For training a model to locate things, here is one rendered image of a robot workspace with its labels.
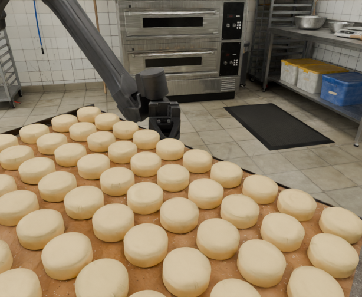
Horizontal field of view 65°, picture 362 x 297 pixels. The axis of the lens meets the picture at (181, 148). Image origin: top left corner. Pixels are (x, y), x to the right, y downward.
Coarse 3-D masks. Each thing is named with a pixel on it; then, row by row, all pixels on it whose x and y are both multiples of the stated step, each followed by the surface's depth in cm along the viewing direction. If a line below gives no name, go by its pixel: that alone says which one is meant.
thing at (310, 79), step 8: (320, 64) 358; (328, 64) 359; (304, 72) 342; (312, 72) 327; (320, 72) 321; (328, 72) 324; (336, 72) 327; (304, 80) 345; (312, 80) 330; (320, 80) 328; (304, 88) 347; (312, 88) 333; (320, 88) 334
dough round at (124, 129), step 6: (114, 126) 56; (120, 126) 56; (126, 126) 56; (132, 126) 56; (114, 132) 55; (120, 132) 55; (126, 132) 55; (132, 132) 55; (120, 138) 55; (126, 138) 55
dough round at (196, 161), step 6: (192, 150) 49; (198, 150) 50; (204, 150) 50; (186, 156) 48; (192, 156) 48; (198, 156) 48; (204, 156) 48; (210, 156) 48; (186, 162) 47; (192, 162) 46; (198, 162) 46; (204, 162) 46; (210, 162) 47; (186, 168) 47; (192, 168) 46; (198, 168) 46; (204, 168) 46; (210, 168) 48
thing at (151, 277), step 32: (96, 128) 59; (224, 192) 43; (0, 224) 35; (64, 224) 36; (160, 224) 37; (256, 224) 38; (32, 256) 32; (96, 256) 32; (288, 256) 33; (64, 288) 28; (160, 288) 29; (256, 288) 30
